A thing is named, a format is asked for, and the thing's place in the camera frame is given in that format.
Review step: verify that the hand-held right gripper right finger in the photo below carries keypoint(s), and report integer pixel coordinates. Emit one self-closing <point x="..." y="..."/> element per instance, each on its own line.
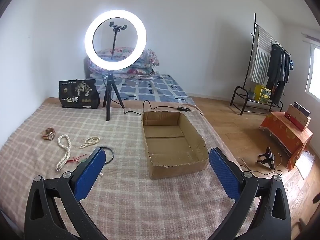
<point x="223" y="172"/>

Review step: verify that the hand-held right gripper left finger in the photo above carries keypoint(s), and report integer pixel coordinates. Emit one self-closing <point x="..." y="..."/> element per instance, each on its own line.
<point x="91" y="175"/>

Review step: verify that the dark thin bangle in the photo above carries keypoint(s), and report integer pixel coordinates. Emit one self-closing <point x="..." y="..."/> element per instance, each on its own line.
<point x="113" y="155"/>

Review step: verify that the short pearl strand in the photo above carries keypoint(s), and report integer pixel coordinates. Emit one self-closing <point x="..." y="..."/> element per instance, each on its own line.
<point x="83" y="145"/>

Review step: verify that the cardboard box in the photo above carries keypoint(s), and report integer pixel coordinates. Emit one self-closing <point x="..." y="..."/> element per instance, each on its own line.
<point x="165" y="150"/>

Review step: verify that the pink plaid blanket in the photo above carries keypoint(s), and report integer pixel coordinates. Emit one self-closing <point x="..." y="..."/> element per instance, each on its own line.
<point x="130" y="192"/>

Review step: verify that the small black floor tripod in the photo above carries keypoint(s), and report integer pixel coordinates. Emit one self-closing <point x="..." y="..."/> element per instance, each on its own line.
<point x="268" y="158"/>

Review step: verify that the orange cloth covered table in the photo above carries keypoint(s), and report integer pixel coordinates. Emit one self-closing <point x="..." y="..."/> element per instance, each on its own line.
<point x="287" y="135"/>

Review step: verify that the black tripod stand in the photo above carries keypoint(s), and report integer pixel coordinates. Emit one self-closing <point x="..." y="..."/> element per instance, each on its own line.
<point x="108" y="97"/>

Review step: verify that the black printed bag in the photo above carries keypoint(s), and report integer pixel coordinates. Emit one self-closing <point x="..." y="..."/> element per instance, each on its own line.
<point x="75" y="92"/>

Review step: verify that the yellow crate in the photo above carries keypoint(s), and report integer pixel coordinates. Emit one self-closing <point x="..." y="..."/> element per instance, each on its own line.
<point x="262" y="93"/>

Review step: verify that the beige gift box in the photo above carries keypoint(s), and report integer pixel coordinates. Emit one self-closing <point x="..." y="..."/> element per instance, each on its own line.
<point x="296" y="121"/>

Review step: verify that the dark blue box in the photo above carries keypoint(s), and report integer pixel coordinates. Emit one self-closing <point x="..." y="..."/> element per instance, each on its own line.
<point x="301" y="107"/>

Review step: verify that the blue checked bedsheet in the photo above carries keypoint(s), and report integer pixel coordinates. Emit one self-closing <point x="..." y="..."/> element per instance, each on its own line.
<point x="155" y="87"/>

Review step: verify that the dark hanging clothes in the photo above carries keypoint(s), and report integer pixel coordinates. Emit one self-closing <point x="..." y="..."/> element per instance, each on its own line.
<point x="276" y="65"/>

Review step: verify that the striped hanging towel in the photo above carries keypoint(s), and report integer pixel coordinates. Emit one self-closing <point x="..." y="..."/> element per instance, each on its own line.
<point x="260" y="55"/>

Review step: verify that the folded floral quilts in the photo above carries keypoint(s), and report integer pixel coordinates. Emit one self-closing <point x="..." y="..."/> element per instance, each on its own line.
<point x="147" y="62"/>

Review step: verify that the window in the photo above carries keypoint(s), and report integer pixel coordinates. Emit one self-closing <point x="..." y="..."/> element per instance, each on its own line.
<point x="315" y="75"/>

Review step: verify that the black metal clothes rack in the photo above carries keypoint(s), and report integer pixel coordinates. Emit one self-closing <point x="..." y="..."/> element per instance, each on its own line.
<point x="254" y="25"/>

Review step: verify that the black phone holder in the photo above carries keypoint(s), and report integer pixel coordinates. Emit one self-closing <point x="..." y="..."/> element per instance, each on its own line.
<point x="118" y="26"/>

